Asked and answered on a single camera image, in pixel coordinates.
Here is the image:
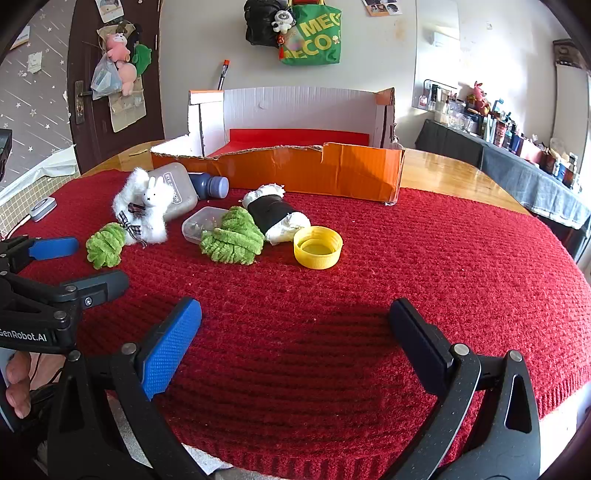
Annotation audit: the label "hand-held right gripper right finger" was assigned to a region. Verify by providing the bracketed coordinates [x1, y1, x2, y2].
[389, 298, 542, 480]

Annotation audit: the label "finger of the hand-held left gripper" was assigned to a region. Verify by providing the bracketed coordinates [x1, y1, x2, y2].
[27, 270, 131, 317]
[0, 236, 80, 274]

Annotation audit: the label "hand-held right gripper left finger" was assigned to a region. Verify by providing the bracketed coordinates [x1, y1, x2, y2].
[46, 296, 218, 480]

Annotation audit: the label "small green chenille ball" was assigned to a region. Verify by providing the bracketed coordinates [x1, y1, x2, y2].
[86, 222, 127, 270]

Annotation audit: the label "white fluffy plush toy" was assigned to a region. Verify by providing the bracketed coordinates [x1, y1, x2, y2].
[112, 167, 169, 247]

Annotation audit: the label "clear plastic box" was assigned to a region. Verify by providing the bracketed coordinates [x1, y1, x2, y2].
[181, 206, 232, 243]

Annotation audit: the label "grey eye shadow case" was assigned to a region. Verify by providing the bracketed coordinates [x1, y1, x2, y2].
[159, 162, 200, 220]

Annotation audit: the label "yellow bottle cap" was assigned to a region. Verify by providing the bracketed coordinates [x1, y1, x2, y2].
[294, 226, 344, 270]

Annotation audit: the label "large green chenille tree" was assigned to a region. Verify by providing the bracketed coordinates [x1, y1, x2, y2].
[199, 206, 266, 265]

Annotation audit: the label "blue bottle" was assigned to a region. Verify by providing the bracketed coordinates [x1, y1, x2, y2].
[188, 172, 230, 200]

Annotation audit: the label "black and white plush roll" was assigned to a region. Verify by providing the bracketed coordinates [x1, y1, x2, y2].
[241, 184, 312, 246]

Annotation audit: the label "orange cardboard box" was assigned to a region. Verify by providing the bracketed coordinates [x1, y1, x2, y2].
[150, 88, 406, 206]

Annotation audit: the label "person's left hand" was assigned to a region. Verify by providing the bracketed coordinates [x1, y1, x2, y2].
[0, 352, 65, 421]

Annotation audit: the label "small white device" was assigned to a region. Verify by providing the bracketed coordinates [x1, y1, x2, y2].
[28, 197, 57, 223]

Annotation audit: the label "white tiled counter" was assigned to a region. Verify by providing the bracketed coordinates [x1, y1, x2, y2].
[0, 148, 79, 232]

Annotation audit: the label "dark brown door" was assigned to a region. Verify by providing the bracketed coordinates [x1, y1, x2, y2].
[67, 0, 165, 174]

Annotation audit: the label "brown paper sheet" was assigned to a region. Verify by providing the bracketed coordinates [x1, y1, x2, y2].
[109, 78, 147, 132]

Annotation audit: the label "clear plastic bag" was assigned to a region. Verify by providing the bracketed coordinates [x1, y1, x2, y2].
[90, 58, 125, 100]

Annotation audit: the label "cloth-covered side table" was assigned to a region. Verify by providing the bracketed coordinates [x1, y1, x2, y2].
[416, 119, 591, 229]

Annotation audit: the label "green plush toy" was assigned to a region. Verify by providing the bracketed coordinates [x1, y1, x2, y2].
[131, 44, 153, 77]

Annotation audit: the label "pink plush toy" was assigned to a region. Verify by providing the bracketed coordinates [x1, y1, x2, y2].
[104, 32, 138, 97]

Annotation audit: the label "photo card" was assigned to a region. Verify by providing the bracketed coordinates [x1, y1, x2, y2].
[96, 0, 124, 23]

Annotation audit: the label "pink rabbit plush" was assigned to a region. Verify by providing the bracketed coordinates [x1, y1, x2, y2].
[467, 80, 491, 116]

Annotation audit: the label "white wardrobe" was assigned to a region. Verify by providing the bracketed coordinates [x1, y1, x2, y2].
[551, 60, 591, 167]

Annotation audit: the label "black bag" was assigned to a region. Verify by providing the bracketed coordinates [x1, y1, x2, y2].
[244, 0, 289, 47]

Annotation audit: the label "green tote bag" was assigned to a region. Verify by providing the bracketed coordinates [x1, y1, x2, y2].
[279, 0, 343, 66]

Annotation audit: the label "metal door handle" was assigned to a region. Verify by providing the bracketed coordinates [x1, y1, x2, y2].
[74, 80, 93, 125]

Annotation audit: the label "wall mirror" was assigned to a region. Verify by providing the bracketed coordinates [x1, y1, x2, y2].
[413, 0, 462, 112]

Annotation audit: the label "white bear keychain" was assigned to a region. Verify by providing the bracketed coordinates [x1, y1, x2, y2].
[271, 9, 296, 34]

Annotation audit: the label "wall photos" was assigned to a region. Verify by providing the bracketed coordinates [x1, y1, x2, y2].
[362, 0, 402, 17]

